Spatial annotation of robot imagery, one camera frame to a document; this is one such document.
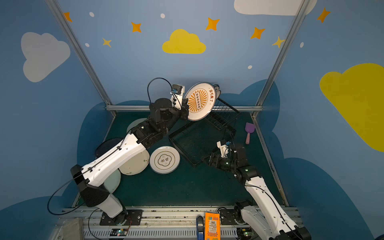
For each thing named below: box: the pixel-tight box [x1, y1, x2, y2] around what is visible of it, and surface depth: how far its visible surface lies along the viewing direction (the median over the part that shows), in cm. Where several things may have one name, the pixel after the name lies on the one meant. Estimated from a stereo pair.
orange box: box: [204, 212, 221, 240], surface depth 70 cm
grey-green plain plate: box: [126, 118, 148, 133], surface depth 116 cm
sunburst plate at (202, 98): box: [184, 82, 217, 122], surface depth 72 cm
